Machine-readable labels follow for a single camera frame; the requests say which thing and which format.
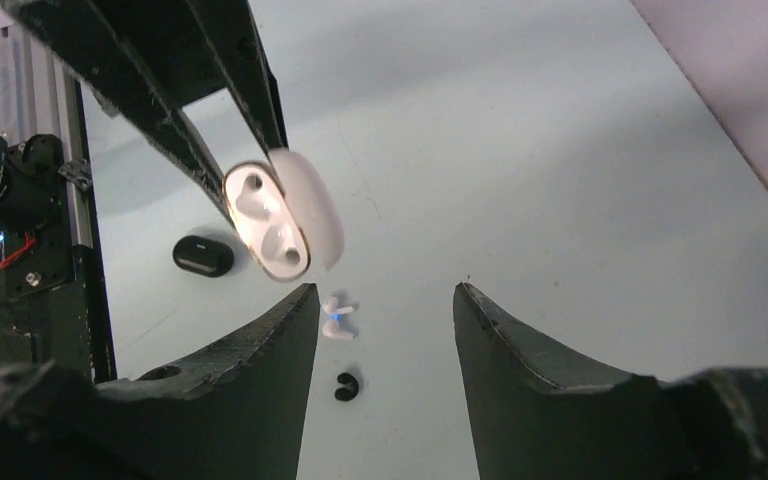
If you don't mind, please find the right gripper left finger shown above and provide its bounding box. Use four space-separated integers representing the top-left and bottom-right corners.
0 283 320 479

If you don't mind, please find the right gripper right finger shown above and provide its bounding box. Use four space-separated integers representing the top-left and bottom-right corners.
453 283 768 479

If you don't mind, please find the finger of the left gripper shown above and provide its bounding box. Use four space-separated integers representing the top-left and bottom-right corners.
186 0 288 153
0 1 231 221

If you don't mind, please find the white earbud charging case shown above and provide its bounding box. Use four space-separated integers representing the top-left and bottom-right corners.
222 148 345 282

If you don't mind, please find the white earbud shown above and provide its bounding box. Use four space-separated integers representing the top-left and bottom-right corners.
321 319 355 341
322 296 356 318

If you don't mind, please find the black charging case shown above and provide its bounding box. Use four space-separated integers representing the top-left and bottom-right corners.
172 235 235 278

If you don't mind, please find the black earbud near centre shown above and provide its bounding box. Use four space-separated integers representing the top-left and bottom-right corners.
334 372 360 402

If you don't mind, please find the aluminium frame rail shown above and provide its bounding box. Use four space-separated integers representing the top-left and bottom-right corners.
0 26 94 366

